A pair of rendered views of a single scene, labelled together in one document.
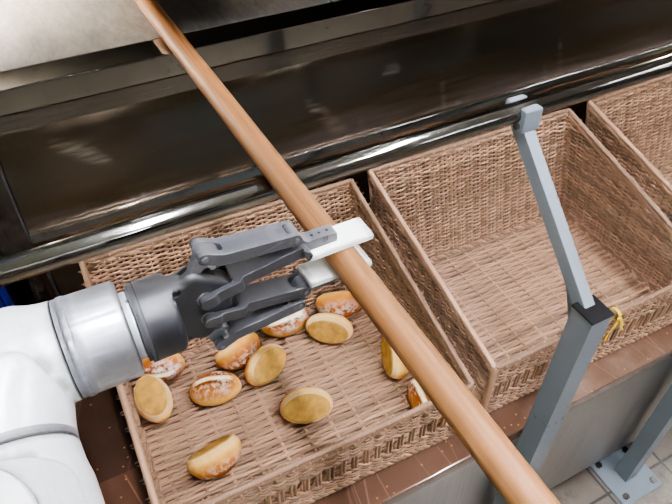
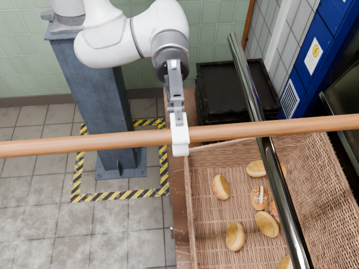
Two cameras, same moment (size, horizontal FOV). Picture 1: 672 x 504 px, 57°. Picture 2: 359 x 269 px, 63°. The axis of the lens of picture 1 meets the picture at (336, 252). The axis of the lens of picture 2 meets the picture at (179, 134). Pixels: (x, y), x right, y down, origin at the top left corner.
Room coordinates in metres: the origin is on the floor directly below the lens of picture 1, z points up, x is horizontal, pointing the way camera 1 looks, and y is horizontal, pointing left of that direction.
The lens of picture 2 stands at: (0.57, -0.29, 1.64)
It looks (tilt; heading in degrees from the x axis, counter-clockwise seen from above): 55 degrees down; 112
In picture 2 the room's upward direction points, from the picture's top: straight up
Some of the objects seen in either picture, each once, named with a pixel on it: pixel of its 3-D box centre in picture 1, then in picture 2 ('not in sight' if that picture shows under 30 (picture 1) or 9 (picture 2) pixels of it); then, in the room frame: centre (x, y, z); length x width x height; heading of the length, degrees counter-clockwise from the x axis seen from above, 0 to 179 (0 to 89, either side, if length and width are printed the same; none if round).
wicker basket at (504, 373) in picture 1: (529, 244); not in sight; (0.96, -0.41, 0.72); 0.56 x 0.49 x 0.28; 117
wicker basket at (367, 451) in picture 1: (275, 346); (263, 219); (0.69, 0.11, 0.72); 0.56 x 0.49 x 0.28; 116
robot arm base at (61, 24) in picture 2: not in sight; (71, 12); (-0.18, 0.47, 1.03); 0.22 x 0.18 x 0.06; 27
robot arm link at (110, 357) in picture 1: (102, 336); (170, 53); (0.34, 0.20, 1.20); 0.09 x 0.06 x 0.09; 28
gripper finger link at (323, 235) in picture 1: (310, 233); (178, 110); (0.43, 0.02, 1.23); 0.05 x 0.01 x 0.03; 118
